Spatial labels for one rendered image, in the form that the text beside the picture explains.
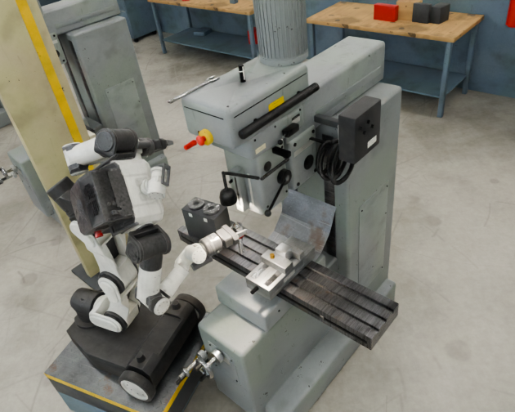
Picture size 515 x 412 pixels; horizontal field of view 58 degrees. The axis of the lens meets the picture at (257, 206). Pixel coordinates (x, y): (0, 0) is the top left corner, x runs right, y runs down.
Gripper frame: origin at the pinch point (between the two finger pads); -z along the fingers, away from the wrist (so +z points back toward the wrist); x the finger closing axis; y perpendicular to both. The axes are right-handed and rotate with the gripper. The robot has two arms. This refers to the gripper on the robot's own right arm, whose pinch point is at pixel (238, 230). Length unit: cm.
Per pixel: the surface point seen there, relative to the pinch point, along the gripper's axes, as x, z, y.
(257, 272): -9.7, -1.0, 20.5
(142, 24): 703, -226, 95
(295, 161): -8.6, -29.0, -28.3
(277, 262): -14.4, -10.1, 16.5
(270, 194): -10.6, -13.0, -20.0
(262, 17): 4, -28, -87
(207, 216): 30.0, 1.3, 8.9
